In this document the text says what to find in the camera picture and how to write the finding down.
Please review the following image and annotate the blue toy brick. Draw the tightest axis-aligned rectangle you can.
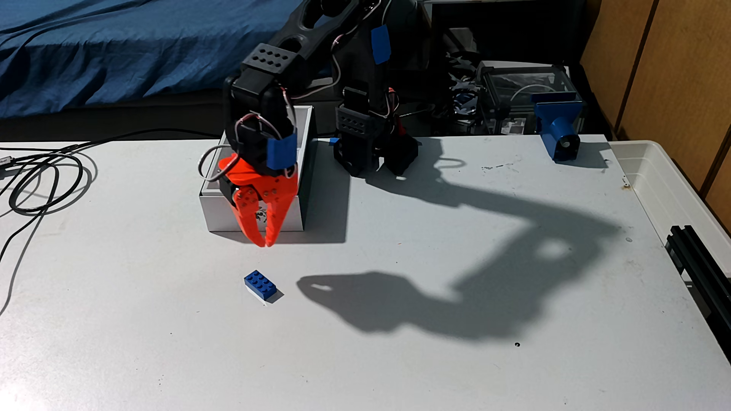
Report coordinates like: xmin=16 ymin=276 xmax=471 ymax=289
xmin=244 ymin=270 xmax=278 ymax=301

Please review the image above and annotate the white cardboard box with emblem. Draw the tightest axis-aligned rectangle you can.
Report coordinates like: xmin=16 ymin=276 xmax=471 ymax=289
xmin=199 ymin=105 xmax=316 ymax=233

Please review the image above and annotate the blue bed sheet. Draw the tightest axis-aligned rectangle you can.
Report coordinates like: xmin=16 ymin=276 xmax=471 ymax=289
xmin=0 ymin=0 xmax=306 ymax=119

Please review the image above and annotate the clear-walled 3D printer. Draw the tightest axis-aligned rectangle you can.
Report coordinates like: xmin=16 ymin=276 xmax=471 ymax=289
xmin=477 ymin=60 xmax=583 ymax=136

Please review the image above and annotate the blue printed holder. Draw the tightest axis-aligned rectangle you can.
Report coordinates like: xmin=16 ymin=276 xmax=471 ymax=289
xmin=532 ymin=94 xmax=584 ymax=162

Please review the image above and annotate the white plastic bin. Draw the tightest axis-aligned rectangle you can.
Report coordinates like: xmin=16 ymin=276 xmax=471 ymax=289
xmin=608 ymin=140 xmax=731 ymax=269

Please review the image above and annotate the brown wooden wardrobe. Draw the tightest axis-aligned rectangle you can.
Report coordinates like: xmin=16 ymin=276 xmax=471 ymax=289
xmin=579 ymin=0 xmax=731 ymax=229

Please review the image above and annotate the grey servo cable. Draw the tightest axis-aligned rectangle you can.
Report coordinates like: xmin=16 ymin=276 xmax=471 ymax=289
xmin=198 ymin=113 xmax=286 ymax=184

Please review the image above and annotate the black long cable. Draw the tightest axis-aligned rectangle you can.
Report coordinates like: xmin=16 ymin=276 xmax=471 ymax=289
xmin=0 ymin=128 xmax=222 ymax=315

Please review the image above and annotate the black coiled cable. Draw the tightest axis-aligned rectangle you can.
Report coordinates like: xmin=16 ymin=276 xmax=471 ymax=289
xmin=0 ymin=147 xmax=95 ymax=218

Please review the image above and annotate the black aluminium rail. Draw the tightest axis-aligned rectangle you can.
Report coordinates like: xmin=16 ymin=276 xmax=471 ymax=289
xmin=665 ymin=225 xmax=731 ymax=362

